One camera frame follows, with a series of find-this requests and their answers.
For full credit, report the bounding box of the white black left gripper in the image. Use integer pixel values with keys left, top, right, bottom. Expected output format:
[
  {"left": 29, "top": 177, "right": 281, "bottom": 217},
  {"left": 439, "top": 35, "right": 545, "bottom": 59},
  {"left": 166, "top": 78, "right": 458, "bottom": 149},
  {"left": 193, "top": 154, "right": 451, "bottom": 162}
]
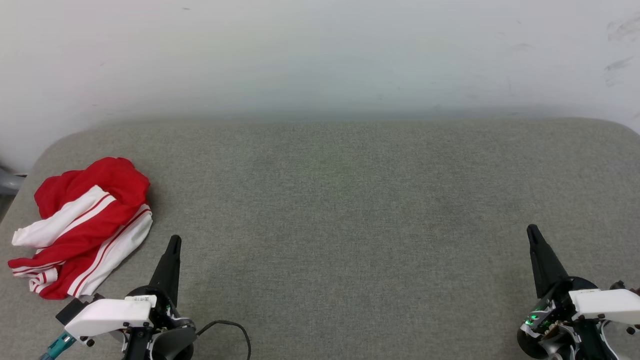
[{"left": 64, "top": 235, "right": 197, "bottom": 360}]

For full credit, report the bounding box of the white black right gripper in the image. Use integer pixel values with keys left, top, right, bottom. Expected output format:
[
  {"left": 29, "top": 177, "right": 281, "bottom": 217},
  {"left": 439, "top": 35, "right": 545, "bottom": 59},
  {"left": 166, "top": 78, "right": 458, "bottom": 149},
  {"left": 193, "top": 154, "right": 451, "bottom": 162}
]
[{"left": 517, "top": 224, "right": 640, "bottom": 360}]

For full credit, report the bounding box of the red and white jersey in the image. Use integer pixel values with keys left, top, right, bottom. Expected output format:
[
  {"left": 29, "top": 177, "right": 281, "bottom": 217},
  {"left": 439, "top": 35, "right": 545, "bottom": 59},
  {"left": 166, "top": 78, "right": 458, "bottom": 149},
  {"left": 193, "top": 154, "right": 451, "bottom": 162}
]
[{"left": 7, "top": 157, "right": 154, "bottom": 300}]

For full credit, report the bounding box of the grey fabric sofa seat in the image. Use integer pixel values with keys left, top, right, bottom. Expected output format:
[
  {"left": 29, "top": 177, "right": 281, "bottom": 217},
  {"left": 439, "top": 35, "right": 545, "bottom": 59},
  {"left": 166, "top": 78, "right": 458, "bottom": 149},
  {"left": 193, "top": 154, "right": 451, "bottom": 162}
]
[{"left": 0, "top": 117, "right": 640, "bottom": 360}]

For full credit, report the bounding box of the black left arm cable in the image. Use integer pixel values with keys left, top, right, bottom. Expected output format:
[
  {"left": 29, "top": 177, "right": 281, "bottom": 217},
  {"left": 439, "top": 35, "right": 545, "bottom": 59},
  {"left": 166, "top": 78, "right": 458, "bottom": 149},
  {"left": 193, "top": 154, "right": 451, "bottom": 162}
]
[{"left": 196, "top": 320, "right": 252, "bottom": 360}]

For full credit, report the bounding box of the teal left camera connector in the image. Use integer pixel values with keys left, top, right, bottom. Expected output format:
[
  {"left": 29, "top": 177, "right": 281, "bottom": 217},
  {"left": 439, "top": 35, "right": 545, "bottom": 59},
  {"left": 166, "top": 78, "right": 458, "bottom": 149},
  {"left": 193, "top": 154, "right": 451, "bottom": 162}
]
[{"left": 39, "top": 332, "right": 77, "bottom": 360}]

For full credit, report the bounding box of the grey metal frame tube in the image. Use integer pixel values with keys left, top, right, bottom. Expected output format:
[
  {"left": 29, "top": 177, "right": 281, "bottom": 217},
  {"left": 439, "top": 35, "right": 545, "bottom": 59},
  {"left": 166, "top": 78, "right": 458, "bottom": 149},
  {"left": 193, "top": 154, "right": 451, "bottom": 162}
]
[{"left": 0, "top": 166, "right": 25, "bottom": 196}]

